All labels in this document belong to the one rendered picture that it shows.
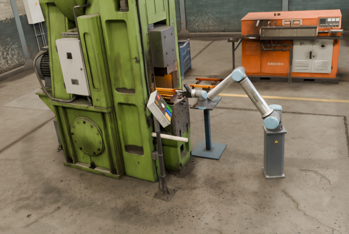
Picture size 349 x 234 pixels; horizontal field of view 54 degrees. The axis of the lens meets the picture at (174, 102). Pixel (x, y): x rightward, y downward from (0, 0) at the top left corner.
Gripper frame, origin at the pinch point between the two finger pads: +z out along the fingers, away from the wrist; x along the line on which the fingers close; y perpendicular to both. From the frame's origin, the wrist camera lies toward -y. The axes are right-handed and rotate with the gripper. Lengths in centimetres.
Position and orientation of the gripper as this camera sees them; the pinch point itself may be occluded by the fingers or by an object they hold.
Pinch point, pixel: (176, 90)
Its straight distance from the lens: 399.8
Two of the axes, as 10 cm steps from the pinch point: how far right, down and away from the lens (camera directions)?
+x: 4.6, -3.7, 8.1
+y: 0.8, 9.2, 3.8
